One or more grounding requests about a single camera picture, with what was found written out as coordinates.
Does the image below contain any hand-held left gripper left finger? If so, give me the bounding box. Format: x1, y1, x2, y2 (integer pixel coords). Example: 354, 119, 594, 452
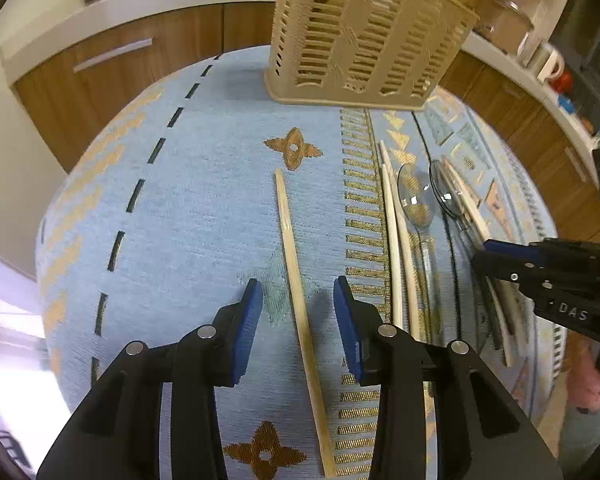
37, 278, 264, 480

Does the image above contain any silver cabinet handle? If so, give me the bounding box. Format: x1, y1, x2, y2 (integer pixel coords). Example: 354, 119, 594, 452
73, 37, 154, 74

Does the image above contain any person's right hand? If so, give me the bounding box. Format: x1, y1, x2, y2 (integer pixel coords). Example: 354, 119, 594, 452
565, 336, 600, 413

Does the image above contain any beige plastic utensil basket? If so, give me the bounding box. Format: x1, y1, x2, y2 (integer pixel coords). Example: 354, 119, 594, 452
263, 0, 481, 112

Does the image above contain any blue patterned tablecloth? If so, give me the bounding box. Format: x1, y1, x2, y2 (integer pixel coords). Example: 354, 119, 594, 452
36, 46, 568, 480

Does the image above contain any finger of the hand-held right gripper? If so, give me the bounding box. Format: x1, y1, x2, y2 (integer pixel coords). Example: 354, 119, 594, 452
472, 252, 552, 302
483, 240, 549, 267

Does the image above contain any white mug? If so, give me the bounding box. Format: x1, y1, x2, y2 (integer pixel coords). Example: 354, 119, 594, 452
526, 41, 567, 85

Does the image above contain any person's right forearm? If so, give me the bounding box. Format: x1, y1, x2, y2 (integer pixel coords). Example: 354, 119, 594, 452
559, 402, 600, 478

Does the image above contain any white kitchen countertop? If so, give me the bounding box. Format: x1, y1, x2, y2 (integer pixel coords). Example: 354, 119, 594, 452
0, 0, 600, 151

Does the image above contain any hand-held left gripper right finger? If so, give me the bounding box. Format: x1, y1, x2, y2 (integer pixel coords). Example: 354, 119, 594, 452
333, 276, 563, 480

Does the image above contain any wooden kitchen cabinet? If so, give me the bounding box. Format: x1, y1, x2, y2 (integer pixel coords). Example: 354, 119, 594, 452
11, 2, 600, 243

